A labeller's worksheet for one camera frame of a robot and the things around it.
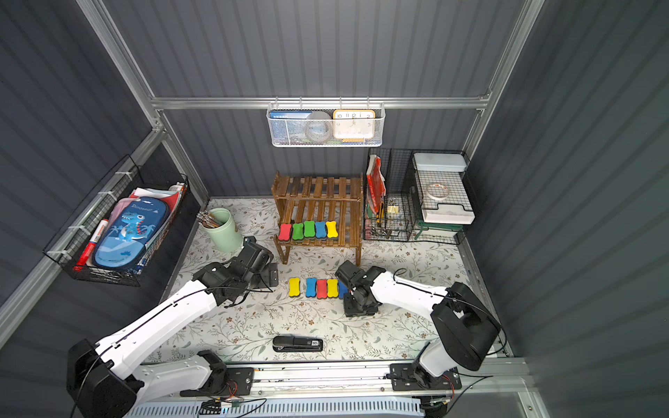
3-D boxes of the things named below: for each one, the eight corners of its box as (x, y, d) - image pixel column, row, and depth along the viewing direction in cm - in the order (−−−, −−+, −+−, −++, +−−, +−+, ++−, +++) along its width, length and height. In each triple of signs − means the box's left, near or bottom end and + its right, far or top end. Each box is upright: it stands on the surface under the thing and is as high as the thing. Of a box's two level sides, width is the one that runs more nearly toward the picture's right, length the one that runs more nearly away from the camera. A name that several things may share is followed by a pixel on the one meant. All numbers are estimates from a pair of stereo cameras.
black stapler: (276, 352, 81) (272, 347, 76) (277, 339, 83) (274, 333, 79) (322, 352, 81) (321, 347, 76) (323, 339, 83) (322, 333, 79)
